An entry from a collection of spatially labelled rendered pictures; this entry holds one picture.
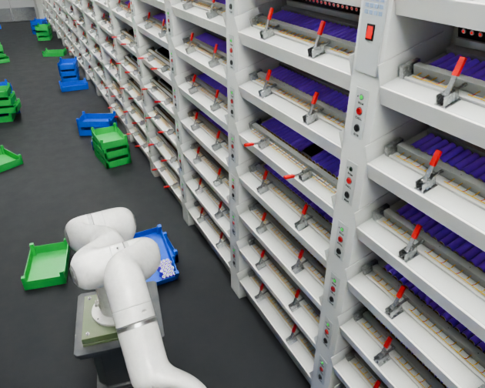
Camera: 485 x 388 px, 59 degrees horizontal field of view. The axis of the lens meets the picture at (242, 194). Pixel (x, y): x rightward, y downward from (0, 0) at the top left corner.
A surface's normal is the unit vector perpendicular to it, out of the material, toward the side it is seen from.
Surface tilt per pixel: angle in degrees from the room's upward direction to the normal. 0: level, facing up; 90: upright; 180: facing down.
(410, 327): 17
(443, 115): 107
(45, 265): 0
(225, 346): 0
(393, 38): 90
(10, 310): 0
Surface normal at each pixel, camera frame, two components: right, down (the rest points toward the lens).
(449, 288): -0.26, -0.75
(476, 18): -0.85, 0.47
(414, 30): 0.45, 0.46
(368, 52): -0.89, 0.23
